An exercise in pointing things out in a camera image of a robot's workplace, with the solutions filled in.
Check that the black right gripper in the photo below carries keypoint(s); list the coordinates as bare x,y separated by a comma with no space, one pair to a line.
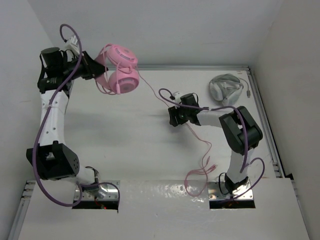
175,118

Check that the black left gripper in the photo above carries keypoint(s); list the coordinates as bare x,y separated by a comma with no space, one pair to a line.
91,68

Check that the pink headphones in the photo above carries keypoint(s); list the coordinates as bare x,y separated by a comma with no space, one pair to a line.
125,78

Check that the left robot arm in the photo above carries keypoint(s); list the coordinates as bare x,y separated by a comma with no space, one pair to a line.
54,160

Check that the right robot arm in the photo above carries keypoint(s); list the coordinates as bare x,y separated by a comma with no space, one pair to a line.
241,132

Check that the white grey headphones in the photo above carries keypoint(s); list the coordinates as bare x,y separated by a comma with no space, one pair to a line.
226,89

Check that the white front board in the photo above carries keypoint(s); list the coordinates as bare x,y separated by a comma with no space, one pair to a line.
162,210

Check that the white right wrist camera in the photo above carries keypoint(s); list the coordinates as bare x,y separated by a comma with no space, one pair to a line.
176,97

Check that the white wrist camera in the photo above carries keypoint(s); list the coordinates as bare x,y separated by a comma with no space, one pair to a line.
72,44
176,97

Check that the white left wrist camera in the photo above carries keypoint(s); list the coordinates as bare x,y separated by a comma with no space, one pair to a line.
72,44

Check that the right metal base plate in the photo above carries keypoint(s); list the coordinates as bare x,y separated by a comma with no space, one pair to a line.
218,192

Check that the metal base plate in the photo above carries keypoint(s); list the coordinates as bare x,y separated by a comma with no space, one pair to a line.
102,191
218,192

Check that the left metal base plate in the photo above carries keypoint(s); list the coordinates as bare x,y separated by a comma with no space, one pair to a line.
102,191

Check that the aluminium table frame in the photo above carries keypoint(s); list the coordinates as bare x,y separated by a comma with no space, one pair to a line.
128,137

